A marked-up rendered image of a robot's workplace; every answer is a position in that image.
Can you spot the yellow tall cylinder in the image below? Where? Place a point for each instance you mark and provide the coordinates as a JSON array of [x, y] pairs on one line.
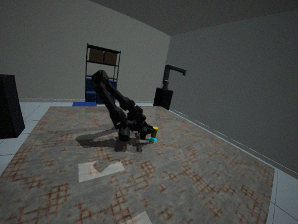
[[153, 135]]

